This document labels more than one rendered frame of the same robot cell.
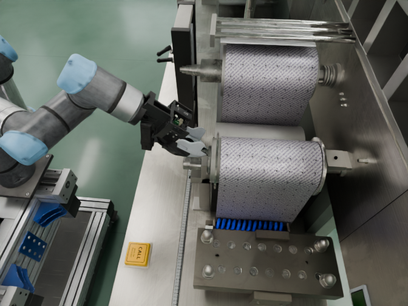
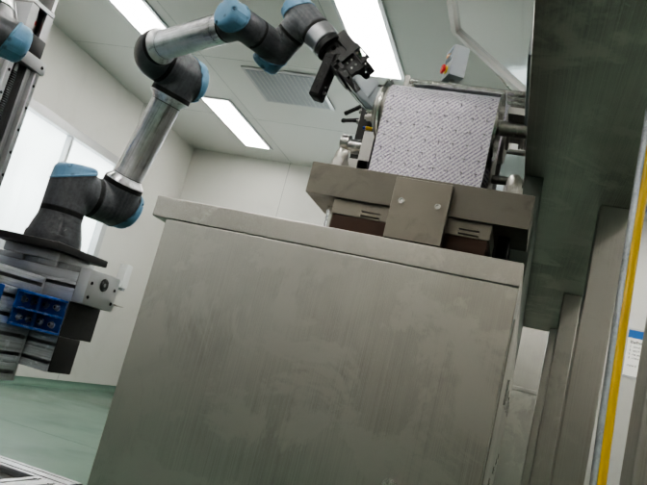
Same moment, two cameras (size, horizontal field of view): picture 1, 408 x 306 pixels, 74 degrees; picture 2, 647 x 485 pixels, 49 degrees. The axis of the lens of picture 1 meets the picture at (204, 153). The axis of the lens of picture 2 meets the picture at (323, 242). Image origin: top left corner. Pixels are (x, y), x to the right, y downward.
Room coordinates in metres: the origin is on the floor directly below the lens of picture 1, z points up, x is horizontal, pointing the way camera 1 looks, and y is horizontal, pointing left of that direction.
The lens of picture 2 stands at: (-1.08, -0.31, 0.65)
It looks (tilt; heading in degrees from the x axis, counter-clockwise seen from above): 11 degrees up; 13
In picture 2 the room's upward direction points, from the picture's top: 14 degrees clockwise
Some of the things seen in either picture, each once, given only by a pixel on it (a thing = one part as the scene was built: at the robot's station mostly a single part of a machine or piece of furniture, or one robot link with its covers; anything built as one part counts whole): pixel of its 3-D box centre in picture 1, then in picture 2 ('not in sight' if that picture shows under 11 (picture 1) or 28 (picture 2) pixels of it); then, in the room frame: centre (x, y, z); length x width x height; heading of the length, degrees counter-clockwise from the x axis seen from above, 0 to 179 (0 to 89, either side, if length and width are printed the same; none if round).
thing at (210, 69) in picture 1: (211, 70); not in sight; (0.64, -0.02, 1.33); 0.06 x 0.06 x 0.06; 86
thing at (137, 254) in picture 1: (137, 254); not in sight; (0.25, 0.22, 0.91); 0.07 x 0.07 x 0.02; 86
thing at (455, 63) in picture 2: not in sight; (452, 64); (0.94, -0.09, 1.66); 0.07 x 0.07 x 0.10; 22
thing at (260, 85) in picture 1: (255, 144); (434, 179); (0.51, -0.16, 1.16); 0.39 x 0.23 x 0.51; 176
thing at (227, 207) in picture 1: (256, 212); (422, 183); (0.32, -0.15, 1.08); 0.23 x 0.01 x 0.18; 86
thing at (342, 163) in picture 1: (337, 159); (523, 115); (0.37, -0.32, 1.28); 0.06 x 0.05 x 0.02; 86
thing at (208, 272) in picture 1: (208, 270); (340, 159); (0.17, -0.01, 1.05); 0.04 x 0.04 x 0.04
